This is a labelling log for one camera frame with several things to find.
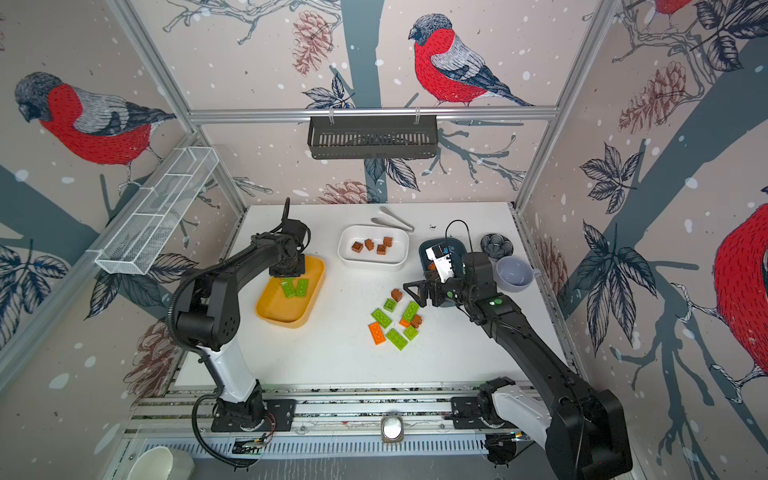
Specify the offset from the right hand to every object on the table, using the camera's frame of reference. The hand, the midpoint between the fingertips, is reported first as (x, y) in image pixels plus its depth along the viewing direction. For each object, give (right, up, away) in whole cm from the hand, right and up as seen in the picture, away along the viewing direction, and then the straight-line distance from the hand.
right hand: (414, 283), depth 78 cm
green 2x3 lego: (0, -11, +12) cm, 16 cm away
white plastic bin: (-4, +5, +27) cm, 27 cm away
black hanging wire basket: (-13, +48, +28) cm, 58 cm away
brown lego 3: (+1, -13, +10) cm, 17 cm away
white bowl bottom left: (-56, -35, -17) cm, 69 cm away
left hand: (-40, +1, +17) cm, 43 cm away
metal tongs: (0, +16, +36) cm, 40 cm away
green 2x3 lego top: (-37, -5, +19) cm, 42 cm away
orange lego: (-2, -14, +11) cm, 19 cm away
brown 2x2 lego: (-15, +9, +29) cm, 33 cm away
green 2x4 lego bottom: (-5, -18, +8) cm, 20 cm away
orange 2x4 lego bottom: (-11, -16, +9) cm, 22 cm away
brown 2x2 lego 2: (-5, -7, +16) cm, 18 cm away
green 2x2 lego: (-7, -10, +14) cm, 19 cm away
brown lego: (-19, +8, +29) cm, 35 cm away
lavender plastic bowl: (+34, 0, +16) cm, 38 cm away
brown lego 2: (-10, +7, +28) cm, 31 cm away
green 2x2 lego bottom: (-1, -16, +8) cm, 18 cm away
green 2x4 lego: (-41, -4, +20) cm, 46 cm away
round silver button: (-6, -29, -16) cm, 33 cm away
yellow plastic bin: (-43, -10, +12) cm, 45 cm away
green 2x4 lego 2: (-9, -13, +12) cm, 20 cm away
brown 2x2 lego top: (-8, +10, +29) cm, 32 cm away
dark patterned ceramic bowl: (+31, +9, +26) cm, 42 cm away
